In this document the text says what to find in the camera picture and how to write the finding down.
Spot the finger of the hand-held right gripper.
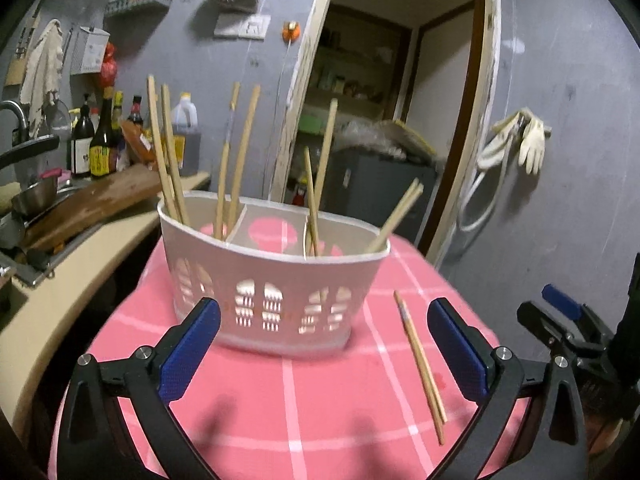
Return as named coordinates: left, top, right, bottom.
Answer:
left=542, top=283, right=618, bottom=347
left=516, top=300, right=581, bottom=358

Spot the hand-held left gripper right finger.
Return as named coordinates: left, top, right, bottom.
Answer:
left=426, top=297, right=588, bottom=480

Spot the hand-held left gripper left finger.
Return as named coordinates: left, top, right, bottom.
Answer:
left=55, top=297, right=222, bottom=480

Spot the white perforated utensil basket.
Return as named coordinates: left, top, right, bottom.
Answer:
left=157, top=191, right=392, bottom=358

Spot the beige kitchen counter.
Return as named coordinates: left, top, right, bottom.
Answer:
left=0, top=171, right=211, bottom=441

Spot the pink checked tablecloth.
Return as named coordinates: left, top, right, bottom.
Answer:
left=47, top=232, right=521, bottom=480

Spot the cream rubber glove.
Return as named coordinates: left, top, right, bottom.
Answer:
left=517, top=112, right=547, bottom=175

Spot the wooden cutting board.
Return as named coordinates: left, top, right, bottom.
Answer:
left=22, top=164, right=166, bottom=253

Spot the dark grey cabinet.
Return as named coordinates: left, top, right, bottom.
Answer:
left=317, top=147, right=438, bottom=248

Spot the steel sink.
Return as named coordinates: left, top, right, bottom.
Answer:
left=0, top=230, right=56, bottom=288

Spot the large soy sauce jug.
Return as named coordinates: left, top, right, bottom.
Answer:
left=170, top=92, right=202, bottom=177

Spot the dark bottle yellow label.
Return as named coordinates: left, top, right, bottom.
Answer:
left=90, top=87, right=121, bottom=180

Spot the brown food packet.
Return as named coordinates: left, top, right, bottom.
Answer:
left=120, top=120, right=161, bottom=171

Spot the yellow edged board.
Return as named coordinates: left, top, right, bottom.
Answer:
left=385, top=119, right=438, bottom=161

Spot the steel bowl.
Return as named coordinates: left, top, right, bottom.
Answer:
left=11, top=177, right=58, bottom=216

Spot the dark bottle white label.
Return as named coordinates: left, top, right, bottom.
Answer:
left=67, top=94, right=96, bottom=178

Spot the crumpled clear plastic bag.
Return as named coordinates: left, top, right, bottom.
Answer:
left=335, top=119, right=396, bottom=153

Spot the metal strainer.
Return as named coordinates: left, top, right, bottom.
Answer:
left=47, top=100, right=73, bottom=141

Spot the pantry shelf unit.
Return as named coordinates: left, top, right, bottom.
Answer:
left=300, top=5, right=413, bottom=131

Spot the red plastic bag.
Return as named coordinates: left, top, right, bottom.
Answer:
left=99, top=42, right=118, bottom=88

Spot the white hanging towel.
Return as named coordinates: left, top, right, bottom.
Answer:
left=20, top=19, right=65, bottom=136

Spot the white hose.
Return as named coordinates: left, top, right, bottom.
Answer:
left=457, top=110, right=523, bottom=233

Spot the black pan handle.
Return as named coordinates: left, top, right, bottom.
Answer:
left=0, top=135, right=60, bottom=168

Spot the wooden door frame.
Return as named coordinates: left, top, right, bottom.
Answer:
left=270, top=0, right=502, bottom=268

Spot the white wall box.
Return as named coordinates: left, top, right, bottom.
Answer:
left=70, top=25, right=111, bottom=76

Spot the grey wall socket plate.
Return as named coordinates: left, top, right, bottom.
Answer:
left=214, top=12, right=272, bottom=41

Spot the wooden handled kitchen tool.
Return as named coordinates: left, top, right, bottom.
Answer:
left=5, top=10, right=41, bottom=86

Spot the white wall rack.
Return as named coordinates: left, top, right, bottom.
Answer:
left=104, top=0, right=178, bottom=16

